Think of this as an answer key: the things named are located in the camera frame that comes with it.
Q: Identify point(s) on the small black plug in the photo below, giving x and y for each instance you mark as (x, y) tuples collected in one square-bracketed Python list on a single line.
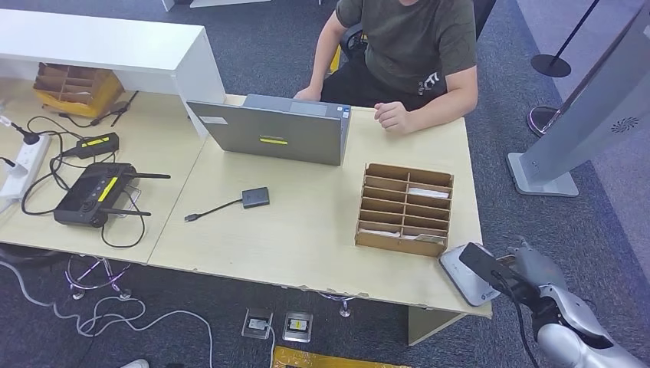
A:
[(7, 162)]

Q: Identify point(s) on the large chrome chair base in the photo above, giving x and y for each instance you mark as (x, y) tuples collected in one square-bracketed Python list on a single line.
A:
[(106, 273)]

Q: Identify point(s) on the wooden organizer in yellow box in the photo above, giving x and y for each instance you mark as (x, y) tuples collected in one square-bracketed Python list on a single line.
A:
[(81, 90)]

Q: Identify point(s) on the white furniture base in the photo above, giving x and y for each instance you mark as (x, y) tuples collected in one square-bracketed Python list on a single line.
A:
[(226, 2)]

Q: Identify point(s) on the person's left forearm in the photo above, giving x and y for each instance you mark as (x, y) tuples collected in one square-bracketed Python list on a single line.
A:
[(447, 106)]

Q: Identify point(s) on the white power strip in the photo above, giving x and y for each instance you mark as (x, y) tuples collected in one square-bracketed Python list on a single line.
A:
[(25, 166)]

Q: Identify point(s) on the white desk shelf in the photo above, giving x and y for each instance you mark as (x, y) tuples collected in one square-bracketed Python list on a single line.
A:
[(101, 43)]

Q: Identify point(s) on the small chrome chair foot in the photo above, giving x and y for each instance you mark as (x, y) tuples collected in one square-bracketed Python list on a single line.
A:
[(345, 309)]

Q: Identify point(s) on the pale patterned room key card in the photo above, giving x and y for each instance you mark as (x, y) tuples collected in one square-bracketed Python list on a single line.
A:
[(426, 238)]

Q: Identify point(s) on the white card in organizer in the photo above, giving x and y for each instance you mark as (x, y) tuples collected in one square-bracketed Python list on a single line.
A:
[(428, 193), (380, 233)]

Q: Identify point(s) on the beige desk side panel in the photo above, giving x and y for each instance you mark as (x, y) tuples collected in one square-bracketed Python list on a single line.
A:
[(425, 325)]

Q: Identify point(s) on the floor outlet with yellow label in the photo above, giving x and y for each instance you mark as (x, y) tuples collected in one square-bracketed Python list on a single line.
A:
[(297, 326)]

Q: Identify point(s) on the person's left hand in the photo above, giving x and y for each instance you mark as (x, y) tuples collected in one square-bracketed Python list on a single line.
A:
[(395, 118)]

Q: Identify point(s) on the floor outlet with white plug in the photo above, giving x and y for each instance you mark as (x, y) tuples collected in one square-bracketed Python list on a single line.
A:
[(257, 323)]

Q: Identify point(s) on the chrome stanchion base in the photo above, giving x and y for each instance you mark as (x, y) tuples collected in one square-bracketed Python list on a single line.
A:
[(538, 122)]

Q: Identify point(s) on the grey kiosk stand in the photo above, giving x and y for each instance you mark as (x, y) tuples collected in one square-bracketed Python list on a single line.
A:
[(586, 122)]

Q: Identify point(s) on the white shoe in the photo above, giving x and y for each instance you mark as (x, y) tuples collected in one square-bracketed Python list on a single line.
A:
[(135, 364)]

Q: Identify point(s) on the grey white card reader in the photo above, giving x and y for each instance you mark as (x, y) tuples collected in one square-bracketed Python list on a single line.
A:
[(464, 284)]

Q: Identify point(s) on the grey laptop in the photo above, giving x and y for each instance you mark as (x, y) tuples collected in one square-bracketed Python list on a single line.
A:
[(277, 132)]

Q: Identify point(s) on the person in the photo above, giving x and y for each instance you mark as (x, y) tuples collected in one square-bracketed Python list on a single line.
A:
[(411, 46)]

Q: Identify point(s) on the person's right forearm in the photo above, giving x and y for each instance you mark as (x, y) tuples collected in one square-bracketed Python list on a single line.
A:
[(323, 58)]

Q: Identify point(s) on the wooden slotted card organizer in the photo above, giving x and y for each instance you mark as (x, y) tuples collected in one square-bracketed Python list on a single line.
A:
[(387, 245)]

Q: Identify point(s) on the black power brick yellow label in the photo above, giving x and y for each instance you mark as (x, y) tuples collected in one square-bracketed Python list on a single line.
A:
[(96, 144)]

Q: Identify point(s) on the black stanchion post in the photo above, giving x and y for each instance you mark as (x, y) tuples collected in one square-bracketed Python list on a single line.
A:
[(550, 66)]

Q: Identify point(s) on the person's right hand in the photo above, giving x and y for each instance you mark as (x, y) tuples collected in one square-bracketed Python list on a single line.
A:
[(307, 95)]

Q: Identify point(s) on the small black tripod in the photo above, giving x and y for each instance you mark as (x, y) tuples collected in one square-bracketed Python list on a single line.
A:
[(119, 108)]

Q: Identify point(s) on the yellow floor sheet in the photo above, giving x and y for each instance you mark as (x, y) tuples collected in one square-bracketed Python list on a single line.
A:
[(315, 360)]

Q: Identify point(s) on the black remote controller with antennas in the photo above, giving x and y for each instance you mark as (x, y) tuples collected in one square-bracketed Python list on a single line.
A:
[(89, 194)]

